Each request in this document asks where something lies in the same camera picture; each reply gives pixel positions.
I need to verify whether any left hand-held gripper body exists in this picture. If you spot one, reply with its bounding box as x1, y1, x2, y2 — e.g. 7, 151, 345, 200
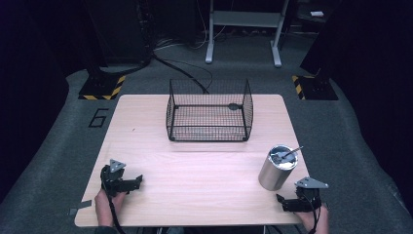
99, 158, 129, 198

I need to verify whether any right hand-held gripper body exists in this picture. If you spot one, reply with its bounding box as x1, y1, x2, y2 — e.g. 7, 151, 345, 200
292, 176, 330, 214

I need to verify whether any person's right hand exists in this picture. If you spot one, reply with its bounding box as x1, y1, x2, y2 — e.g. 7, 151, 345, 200
295, 203, 330, 234

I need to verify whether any silver metal cup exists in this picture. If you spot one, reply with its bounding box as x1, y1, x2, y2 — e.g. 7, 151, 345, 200
257, 143, 299, 192

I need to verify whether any grey tape strip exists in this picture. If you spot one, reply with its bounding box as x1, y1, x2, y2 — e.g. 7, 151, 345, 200
67, 199, 94, 216

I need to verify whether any metal spoon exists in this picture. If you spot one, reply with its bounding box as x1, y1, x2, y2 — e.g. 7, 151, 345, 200
280, 145, 305, 161

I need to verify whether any black stand base striped edge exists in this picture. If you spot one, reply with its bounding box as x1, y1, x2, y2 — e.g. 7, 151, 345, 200
78, 66, 127, 101
290, 69, 339, 101

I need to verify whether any white metal stand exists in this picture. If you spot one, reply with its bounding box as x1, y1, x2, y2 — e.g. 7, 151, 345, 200
205, 0, 290, 68

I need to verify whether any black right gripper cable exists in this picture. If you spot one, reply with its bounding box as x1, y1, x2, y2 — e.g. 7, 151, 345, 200
301, 189, 322, 234

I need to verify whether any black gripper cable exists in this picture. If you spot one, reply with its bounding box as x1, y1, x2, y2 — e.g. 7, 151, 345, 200
101, 181, 128, 234
301, 189, 322, 234

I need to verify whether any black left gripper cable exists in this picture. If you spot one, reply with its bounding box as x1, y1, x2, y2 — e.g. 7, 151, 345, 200
101, 181, 128, 234

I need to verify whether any black wire mesh basket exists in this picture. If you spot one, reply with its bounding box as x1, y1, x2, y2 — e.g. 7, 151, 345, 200
166, 78, 254, 143

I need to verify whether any black floor cable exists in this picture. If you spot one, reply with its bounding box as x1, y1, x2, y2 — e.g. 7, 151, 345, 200
151, 53, 214, 96

